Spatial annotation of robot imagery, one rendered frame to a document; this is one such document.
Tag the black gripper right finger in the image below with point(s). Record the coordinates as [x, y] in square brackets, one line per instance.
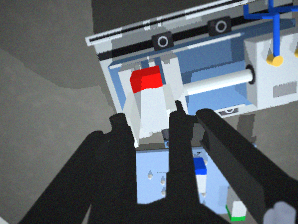
[268, 193]

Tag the white block with red end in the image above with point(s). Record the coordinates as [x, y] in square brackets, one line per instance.
[147, 88]

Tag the white block with blue end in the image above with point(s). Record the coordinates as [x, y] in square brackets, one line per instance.
[201, 172]

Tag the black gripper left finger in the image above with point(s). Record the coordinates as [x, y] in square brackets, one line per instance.
[68, 197]

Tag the white block with green end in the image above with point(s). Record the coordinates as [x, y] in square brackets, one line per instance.
[235, 208]

